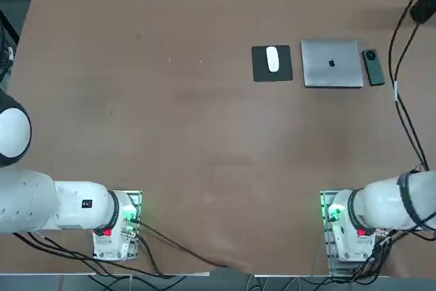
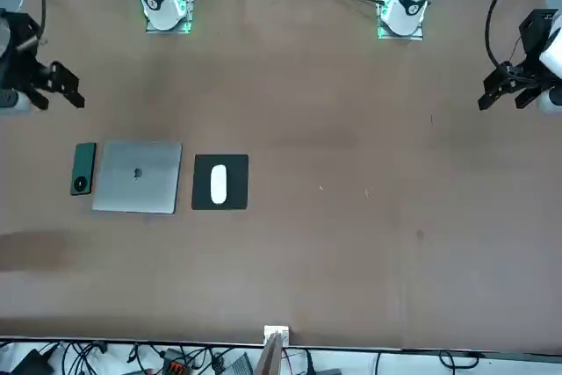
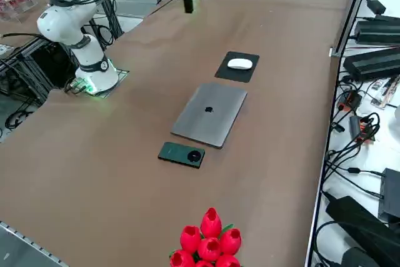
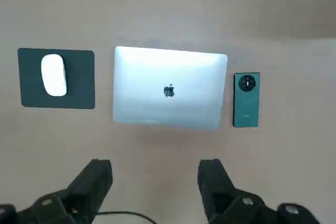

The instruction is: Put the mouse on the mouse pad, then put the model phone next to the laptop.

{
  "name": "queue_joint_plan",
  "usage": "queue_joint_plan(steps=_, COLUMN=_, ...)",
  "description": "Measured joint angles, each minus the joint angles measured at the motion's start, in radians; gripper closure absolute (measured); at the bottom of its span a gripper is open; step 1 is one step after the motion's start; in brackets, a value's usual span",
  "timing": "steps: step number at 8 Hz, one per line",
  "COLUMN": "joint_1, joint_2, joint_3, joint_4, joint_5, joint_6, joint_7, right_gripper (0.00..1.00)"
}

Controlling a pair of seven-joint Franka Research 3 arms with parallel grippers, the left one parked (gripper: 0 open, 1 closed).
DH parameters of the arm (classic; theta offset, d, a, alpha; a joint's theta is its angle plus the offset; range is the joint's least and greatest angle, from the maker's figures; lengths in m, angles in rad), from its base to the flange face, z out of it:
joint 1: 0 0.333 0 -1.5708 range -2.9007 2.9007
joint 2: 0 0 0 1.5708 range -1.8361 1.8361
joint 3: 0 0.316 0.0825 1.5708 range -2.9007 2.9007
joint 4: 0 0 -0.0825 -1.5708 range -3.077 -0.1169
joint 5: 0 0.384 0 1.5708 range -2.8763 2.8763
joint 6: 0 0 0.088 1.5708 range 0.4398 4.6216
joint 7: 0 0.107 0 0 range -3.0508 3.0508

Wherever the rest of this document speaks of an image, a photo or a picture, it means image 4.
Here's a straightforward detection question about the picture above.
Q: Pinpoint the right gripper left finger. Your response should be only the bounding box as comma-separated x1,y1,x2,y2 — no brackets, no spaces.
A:
0,158,114,224

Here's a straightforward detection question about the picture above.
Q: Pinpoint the dark green model phone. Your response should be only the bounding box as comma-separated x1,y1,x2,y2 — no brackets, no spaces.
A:
233,71,261,128

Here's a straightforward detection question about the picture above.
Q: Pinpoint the white computer mouse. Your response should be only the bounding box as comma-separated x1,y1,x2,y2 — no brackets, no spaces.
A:
40,54,67,97

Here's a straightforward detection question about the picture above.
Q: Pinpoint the grey closed laptop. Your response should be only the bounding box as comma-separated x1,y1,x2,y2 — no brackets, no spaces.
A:
112,46,228,131

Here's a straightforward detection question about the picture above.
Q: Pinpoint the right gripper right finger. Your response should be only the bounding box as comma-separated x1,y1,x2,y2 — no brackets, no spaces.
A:
197,158,320,224

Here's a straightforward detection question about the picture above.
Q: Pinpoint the black mouse pad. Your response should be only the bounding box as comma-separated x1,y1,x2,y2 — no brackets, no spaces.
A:
17,48,96,110

